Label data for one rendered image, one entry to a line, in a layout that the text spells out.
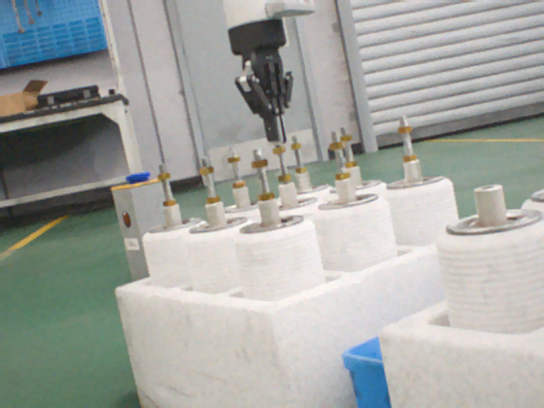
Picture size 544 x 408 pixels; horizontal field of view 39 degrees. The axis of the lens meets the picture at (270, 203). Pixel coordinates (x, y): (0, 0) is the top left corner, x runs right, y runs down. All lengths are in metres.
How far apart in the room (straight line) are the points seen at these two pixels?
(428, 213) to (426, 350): 0.39
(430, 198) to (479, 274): 0.39
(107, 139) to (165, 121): 0.46
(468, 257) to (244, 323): 0.31
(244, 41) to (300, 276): 0.33
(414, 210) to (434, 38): 5.26
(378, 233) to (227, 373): 0.24
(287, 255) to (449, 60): 5.45
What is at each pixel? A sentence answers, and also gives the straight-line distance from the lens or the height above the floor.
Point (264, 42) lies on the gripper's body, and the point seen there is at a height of 0.47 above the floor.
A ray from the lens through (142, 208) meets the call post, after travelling 1.20.
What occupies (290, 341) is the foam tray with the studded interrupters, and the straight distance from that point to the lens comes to 0.79.
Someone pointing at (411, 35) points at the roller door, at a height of 0.83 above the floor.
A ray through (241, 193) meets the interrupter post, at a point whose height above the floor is 0.27.
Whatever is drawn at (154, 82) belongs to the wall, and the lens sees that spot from 5.92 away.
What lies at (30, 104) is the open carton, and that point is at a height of 0.83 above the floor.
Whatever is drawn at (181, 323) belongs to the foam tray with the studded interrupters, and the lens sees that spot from 0.95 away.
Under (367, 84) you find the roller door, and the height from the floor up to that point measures 0.52.
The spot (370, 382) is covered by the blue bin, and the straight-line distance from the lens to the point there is 0.78.
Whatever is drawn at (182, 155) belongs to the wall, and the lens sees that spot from 5.90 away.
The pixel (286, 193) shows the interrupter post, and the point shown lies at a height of 0.27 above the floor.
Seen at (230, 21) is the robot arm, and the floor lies 0.50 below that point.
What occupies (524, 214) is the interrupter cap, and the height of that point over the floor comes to 0.25.
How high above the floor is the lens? 0.36
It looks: 6 degrees down
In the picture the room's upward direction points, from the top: 11 degrees counter-clockwise
